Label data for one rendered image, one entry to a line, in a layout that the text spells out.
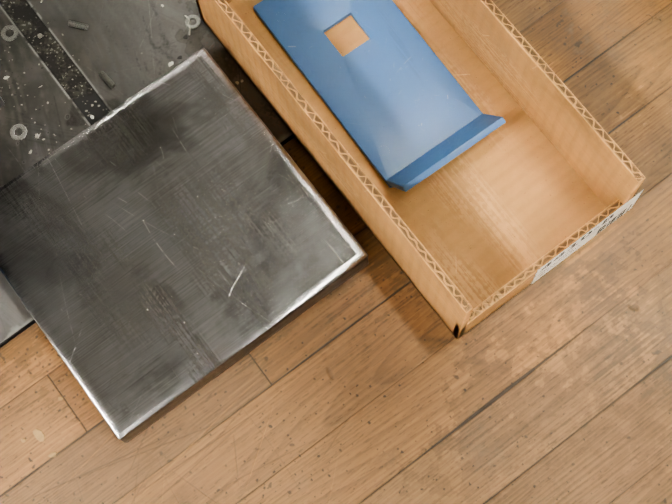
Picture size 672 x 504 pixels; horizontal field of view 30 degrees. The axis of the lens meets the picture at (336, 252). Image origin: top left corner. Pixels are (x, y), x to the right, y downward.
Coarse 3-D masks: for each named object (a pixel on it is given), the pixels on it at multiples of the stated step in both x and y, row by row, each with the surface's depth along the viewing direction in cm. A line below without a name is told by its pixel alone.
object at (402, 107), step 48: (288, 0) 75; (336, 0) 75; (384, 0) 75; (288, 48) 74; (384, 48) 74; (336, 96) 74; (384, 96) 74; (432, 96) 73; (384, 144) 73; (432, 144) 73
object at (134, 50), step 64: (0, 0) 77; (64, 0) 77; (128, 0) 77; (192, 0) 76; (0, 64) 76; (64, 64) 76; (128, 64) 75; (0, 128) 75; (64, 128) 75; (0, 320) 72
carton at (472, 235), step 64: (256, 0) 76; (448, 0) 73; (256, 64) 70; (448, 64) 74; (512, 64) 70; (320, 128) 67; (512, 128) 73; (576, 128) 68; (384, 192) 72; (448, 192) 72; (512, 192) 72; (576, 192) 72; (640, 192) 69; (448, 256) 71; (512, 256) 71; (448, 320) 69
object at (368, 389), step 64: (512, 0) 76; (576, 0) 76; (640, 0) 76; (576, 64) 75; (640, 64) 75; (640, 128) 74; (320, 192) 73; (384, 256) 72; (576, 256) 72; (640, 256) 72; (320, 320) 71; (384, 320) 71; (512, 320) 71; (576, 320) 71; (640, 320) 71; (0, 384) 71; (64, 384) 71; (256, 384) 70; (320, 384) 70; (384, 384) 70; (448, 384) 70; (512, 384) 70; (576, 384) 70; (640, 384) 70; (0, 448) 70; (64, 448) 70; (128, 448) 70; (192, 448) 69; (256, 448) 69; (320, 448) 69; (384, 448) 69; (448, 448) 69; (512, 448) 69; (576, 448) 69; (640, 448) 69
